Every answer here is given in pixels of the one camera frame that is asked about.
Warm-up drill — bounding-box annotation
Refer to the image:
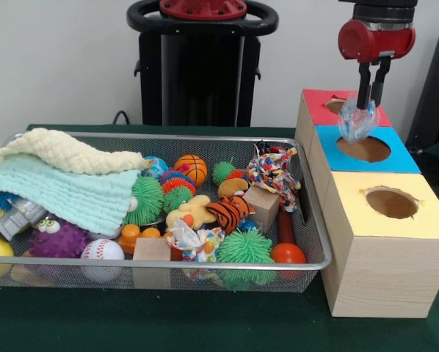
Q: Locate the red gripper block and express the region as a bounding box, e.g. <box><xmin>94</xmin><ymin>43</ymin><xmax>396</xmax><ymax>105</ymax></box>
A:
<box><xmin>337</xmin><ymin>20</ymin><xmax>417</xmax><ymax>112</ymax></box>

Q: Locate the clear plastic bag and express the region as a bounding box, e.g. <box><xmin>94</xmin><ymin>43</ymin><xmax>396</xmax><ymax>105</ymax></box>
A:
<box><xmin>338</xmin><ymin>95</ymin><xmax>380</xmax><ymax>144</ymax></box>

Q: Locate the brown plush toy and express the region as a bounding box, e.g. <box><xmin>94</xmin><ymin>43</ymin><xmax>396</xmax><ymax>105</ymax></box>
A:
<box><xmin>218</xmin><ymin>178</ymin><xmax>250</xmax><ymax>199</ymax></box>

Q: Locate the cream knitted cloth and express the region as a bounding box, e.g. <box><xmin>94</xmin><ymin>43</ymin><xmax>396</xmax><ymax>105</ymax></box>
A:
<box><xmin>0</xmin><ymin>128</ymin><xmax>148</xmax><ymax>175</ymax></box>

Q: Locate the mint knitted cloth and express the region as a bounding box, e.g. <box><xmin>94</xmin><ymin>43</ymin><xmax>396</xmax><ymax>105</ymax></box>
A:
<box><xmin>0</xmin><ymin>152</ymin><xmax>141</xmax><ymax>237</ymax></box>

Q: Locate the clear shallow mesh bin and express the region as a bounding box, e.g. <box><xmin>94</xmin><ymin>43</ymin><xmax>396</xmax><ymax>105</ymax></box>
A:
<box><xmin>0</xmin><ymin>131</ymin><xmax>333</xmax><ymax>294</ymax></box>

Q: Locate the wooden box with three holes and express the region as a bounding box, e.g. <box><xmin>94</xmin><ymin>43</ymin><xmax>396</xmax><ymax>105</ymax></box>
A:
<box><xmin>295</xmin><ymin>89</ymin><xmax>439</xmax><ymax>319</ymax></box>

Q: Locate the black panel stand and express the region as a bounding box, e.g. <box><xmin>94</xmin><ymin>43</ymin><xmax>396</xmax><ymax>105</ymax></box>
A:
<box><xmin>405</xmin><ymin>24</ymin><xmax>439</xmax><ymax>173</ymax></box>

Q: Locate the red maraca rattle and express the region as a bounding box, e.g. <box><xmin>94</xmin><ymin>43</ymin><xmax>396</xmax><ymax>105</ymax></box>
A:
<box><xmin>270</xmin><ymin>209</ymin><xmax>307</xmax><ymax>266</ymax></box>

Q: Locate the tiger striped toy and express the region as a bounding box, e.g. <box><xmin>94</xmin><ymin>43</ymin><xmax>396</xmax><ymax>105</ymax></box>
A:
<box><xmin>205</xmin><ymin>195</ymin><xmax>251</xmax><ymax>234</ymax></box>

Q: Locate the small orange basketball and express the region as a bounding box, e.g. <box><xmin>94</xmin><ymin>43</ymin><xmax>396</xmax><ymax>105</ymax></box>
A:
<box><xmin>174</xmin><ymin>154</ymin><xmax>208</xmax><ymax>187</ymax></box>

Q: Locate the green spiky ball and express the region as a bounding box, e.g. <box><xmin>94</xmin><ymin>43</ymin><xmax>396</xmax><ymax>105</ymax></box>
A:
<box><xmin>217</xmin><ymin>229</ymin><xmax>275</xmax><ymax>288</ymax></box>

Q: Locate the dark green tablecloth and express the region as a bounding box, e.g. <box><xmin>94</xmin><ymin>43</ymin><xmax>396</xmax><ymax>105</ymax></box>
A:
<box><xmin>0</xmin><ymin>123</ymin><xmax>439</xmax><ymax>352</ymax></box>

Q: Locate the white baseball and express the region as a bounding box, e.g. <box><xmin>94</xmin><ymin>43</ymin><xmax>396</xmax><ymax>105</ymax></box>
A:
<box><xmin>81</xmin><ymin>238</ymin><xmax>125</xmax><ymax>283</ymax></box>

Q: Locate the purple monster toy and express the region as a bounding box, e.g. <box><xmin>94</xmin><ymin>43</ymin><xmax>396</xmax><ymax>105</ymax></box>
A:
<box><xmin>29</xmin><ymin>215</ymin><xmax>95</xmax><ymax>259</ymax></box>

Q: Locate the multicoloured rope toy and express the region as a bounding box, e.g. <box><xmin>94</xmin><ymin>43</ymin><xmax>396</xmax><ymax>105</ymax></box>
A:
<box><xmin>247</xmin><ymin>145</ymin><xmax>301</xmax><ymax>213</ymax></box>

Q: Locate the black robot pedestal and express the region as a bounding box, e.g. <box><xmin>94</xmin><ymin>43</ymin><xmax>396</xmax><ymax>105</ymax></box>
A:
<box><xmin>127</xmin><ymin>0</ymin><xmax>279</xmax><ymax>127</ymax></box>

